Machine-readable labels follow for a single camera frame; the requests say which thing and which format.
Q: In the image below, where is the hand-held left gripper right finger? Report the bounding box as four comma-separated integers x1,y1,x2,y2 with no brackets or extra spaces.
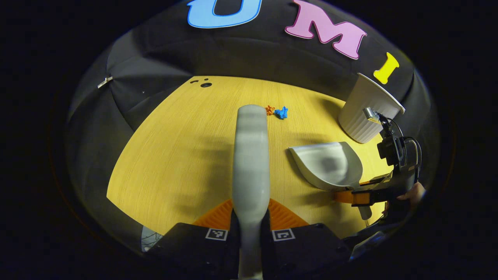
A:
261,198,351,280

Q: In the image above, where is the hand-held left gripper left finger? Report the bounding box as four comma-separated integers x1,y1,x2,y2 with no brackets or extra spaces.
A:
147,198,240,280

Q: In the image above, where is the white dustpan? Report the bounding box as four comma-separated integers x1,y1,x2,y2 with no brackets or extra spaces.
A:
289,142,373,221

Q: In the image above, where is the small white broom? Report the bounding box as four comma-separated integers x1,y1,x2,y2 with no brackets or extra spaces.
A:
232,104,271,280

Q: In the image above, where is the wooden desktop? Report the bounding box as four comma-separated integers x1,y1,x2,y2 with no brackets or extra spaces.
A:
106,75,393,240

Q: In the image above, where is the black backdrop cloth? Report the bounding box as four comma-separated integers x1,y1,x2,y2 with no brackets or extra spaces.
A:
66,0,432,253

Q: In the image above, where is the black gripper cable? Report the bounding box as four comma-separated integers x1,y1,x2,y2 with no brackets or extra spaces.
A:
389,117,423,183

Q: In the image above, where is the tangle of floor cables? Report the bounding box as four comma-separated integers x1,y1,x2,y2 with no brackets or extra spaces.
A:
141,226,162,252

